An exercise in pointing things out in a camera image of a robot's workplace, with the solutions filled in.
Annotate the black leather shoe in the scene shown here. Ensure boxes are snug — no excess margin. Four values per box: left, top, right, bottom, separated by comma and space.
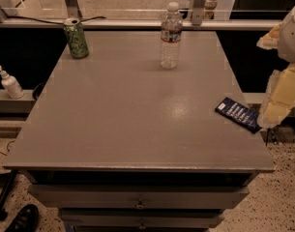
5, 204, 39, 232

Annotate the upper drawer with knob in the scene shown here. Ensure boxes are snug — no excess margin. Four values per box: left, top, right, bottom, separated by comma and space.
29, 185, 249, 210

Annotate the black cable on ledge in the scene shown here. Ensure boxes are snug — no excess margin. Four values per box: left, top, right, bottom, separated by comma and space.
5, 14, 106, 25

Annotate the grey drawer cabinet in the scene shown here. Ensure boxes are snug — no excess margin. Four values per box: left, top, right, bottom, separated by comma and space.
6, 31, 274, 232

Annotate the green soda can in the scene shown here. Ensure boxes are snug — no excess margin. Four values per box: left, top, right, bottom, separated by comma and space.
63, 17, 89, 59

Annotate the drawer with knob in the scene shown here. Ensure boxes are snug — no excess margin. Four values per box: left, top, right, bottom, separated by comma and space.
29, 185, 249, 210
59, 209, 224, 229

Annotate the white pump lotion bottle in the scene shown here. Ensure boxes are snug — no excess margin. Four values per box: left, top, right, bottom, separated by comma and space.
0, 65, 24, 100

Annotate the black stand leg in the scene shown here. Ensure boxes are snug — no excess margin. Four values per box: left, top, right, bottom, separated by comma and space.
0, 170, 17, 221

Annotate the lower drawer with knob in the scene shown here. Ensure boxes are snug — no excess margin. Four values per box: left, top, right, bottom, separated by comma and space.
59, 209, 224, 229

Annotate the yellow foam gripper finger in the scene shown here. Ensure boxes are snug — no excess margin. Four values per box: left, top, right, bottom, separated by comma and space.
257, 63, 295, 129
256, 23, 281, 50

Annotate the clear plastic water bottle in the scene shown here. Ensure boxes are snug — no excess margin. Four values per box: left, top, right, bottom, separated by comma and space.
161, 2, 183, 70

